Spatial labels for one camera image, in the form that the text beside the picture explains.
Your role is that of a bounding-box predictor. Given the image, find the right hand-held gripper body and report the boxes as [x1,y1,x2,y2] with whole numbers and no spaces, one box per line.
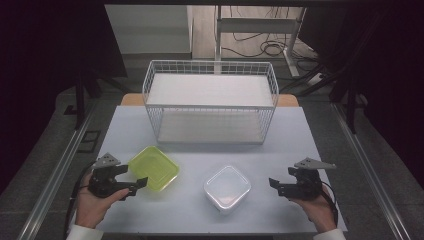
[287,157,337,201]

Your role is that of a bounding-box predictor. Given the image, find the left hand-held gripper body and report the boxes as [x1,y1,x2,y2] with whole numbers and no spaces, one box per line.
[88,152,130,200]

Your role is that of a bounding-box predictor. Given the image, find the green plastic container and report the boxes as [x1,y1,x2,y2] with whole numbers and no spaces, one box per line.
[127,145,181,193]

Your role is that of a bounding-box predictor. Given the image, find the white plastic container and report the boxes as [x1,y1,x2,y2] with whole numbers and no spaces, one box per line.
[203,164,253,215]

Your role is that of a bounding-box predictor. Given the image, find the person's left hand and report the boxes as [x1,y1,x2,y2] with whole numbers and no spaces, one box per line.
[75,171,131,230]

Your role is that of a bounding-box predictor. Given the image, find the person's right hand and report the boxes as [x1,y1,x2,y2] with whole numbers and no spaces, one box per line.
[291,185,338,234]

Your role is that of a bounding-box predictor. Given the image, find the wooden table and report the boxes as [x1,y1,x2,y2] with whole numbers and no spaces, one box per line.
[120,92,300,108]

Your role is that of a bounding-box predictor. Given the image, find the black metal stand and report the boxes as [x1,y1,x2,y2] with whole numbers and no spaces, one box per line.
[73,69,129,132]
[279,64,369,135]

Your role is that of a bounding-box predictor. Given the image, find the white power strip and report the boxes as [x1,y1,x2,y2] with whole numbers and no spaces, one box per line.
[305,71,327,85]

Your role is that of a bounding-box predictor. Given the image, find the dark curtain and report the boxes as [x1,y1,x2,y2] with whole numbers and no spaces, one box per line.
[0,0,129,196]
[298,0,424,191]

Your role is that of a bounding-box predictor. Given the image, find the white cabinet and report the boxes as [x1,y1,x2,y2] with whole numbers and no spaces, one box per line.
[104,4,195,61]

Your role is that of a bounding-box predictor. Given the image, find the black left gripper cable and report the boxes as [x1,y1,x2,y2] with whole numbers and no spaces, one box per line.
[63,160,98,236]

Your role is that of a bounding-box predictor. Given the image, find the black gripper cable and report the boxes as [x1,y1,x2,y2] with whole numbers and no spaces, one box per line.
[319,180,340,228]
[63,160,98,236]

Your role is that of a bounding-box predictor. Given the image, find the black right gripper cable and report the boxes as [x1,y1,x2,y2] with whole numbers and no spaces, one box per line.
[319,180,340,228]

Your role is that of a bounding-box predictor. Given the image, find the black floor bracket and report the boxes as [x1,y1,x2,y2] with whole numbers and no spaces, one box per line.
[77,129,102,154]

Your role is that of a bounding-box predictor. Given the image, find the aluminium rail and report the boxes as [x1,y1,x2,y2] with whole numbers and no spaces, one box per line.
[17,99,98,240]
[330,102,412,240]

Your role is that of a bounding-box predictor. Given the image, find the white wire rack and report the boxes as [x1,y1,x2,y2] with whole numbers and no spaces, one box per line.
[141,59,280,146]

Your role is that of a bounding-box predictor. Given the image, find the black floor cables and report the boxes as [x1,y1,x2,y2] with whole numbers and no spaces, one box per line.
[220,5,322,73]

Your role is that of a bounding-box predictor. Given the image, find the white metal desk frame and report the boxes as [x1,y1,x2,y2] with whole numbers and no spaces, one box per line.
[214,5,308,78]

